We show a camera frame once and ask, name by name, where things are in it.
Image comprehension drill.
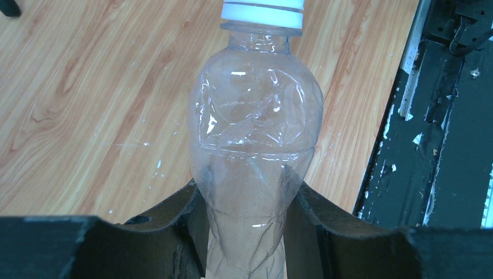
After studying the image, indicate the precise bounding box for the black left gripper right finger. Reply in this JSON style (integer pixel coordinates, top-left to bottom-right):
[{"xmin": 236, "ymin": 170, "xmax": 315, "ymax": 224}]
[{"xmin": 284, "ymin": 184, "xmax": 492, "ymax": 278}]

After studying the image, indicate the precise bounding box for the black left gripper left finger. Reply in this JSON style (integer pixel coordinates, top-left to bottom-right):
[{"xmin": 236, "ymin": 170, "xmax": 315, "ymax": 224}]
[{"xmin": 1, "ymin": 181, "xmax": 209, "ymax": 278}]

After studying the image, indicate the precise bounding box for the clear bottle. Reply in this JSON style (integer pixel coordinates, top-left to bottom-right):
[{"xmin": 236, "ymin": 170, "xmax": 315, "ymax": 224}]
[{"xmin": 188, "ymin": 20, "xmax": 324, "ymax": 278}]

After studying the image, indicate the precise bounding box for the white blue bottle cap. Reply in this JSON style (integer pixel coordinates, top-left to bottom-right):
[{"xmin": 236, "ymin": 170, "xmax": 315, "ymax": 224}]
[{"xmin": 221, "ymin": 0, "xmax": 305, "ymax": 30}]

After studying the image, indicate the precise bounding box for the pink music stand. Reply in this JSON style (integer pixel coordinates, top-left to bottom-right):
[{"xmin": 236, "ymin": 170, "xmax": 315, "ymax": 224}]
[{"xmin": 0, "ymin": 0, "xmax": 22, "ymax": 18}]

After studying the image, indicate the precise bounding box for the black metal base rail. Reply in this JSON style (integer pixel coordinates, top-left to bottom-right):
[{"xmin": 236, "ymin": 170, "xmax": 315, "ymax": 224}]
[{"xmin": 353, "ymin": 1, "xmax": 492, "ymax": 229}]

